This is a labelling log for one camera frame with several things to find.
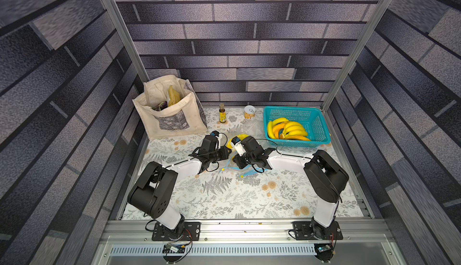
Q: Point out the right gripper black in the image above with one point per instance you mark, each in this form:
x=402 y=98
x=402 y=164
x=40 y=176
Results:
x=243 y=157

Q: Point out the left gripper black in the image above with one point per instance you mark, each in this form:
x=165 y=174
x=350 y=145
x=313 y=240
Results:
x=224 y=155

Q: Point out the clear zip-top bag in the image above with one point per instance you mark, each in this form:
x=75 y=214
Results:
x=250 y=170
x=251 y=127

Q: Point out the yellow banana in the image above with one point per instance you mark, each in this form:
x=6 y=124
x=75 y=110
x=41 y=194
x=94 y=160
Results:
x=279 y=120
x=270 y=130

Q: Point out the banana bunch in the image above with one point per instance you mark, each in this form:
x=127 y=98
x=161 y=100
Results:
x=235 y=140
x=294 y=128

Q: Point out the single orange banana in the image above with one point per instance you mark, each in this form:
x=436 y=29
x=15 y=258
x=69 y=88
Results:
x=278 y=129

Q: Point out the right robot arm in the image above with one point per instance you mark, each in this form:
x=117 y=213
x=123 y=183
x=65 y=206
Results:
x=327 y=178

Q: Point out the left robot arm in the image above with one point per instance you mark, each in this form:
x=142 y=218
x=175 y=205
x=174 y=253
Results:
x=153 y=189

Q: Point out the beige canvas tote bag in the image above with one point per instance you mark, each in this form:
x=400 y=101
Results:
x=185 y=117

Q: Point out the small brown sauce bottle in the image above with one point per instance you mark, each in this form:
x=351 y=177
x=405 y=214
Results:
x=222 y=113

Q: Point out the small yellow tin can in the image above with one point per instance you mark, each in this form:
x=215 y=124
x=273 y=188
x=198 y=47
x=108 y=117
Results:
x=249 y=112

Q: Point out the yellow item in tote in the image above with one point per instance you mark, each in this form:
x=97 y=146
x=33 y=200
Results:
x=174 y=96

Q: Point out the teal plastic basket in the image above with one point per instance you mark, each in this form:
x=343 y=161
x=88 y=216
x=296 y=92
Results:
x=310 y=118

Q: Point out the left circuit board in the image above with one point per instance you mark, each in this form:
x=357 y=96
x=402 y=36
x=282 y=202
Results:
x=169 y=249

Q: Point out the circuit board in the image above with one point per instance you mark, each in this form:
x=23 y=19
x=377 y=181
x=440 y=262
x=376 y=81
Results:
x=169 y=249
x=322 y=248

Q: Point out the right circuit board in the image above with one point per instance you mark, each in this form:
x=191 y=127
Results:
x=322 y=248

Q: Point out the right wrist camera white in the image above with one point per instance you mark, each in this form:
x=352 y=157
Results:
x=240 y=149

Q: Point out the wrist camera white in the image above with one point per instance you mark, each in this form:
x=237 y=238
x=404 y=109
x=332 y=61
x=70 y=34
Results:
x=217 y=136
x=240 y=149

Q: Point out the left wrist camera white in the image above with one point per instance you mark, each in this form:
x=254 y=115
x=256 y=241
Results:
x=217 y=136

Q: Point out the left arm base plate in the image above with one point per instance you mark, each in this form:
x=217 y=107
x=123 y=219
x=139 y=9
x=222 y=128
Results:
x=184 y=232

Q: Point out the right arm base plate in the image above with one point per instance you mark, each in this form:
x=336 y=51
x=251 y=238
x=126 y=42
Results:
x=308 y=231

